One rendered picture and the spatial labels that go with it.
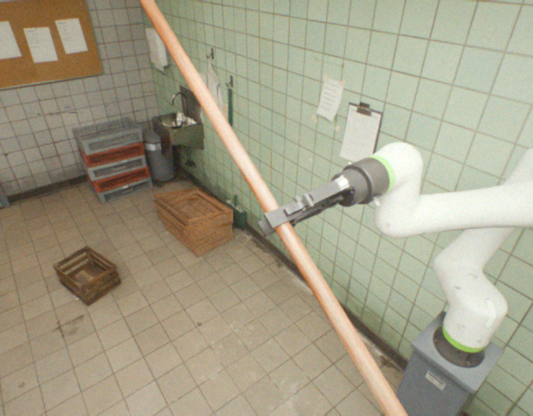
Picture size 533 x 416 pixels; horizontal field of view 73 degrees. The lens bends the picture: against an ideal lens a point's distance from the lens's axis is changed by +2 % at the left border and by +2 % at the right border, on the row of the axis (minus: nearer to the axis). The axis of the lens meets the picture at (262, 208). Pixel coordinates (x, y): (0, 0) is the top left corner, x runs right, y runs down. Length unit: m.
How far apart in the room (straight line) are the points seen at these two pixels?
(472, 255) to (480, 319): 0.20
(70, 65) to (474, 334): 4.11
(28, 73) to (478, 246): 4.05
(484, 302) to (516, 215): 0.31
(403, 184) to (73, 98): 4.01
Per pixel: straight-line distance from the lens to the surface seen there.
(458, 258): 1.29
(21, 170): 4.68
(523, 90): 1.68
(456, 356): 1.33
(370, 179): 0.77
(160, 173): 4.46
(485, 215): 0.97
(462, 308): 1.21
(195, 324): 2.84
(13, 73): 4.37
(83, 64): 4.44
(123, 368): 2.76
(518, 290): 1.98
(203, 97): 0.77
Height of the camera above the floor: 2.23
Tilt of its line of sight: 35 degrees down
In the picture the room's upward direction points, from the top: straight up
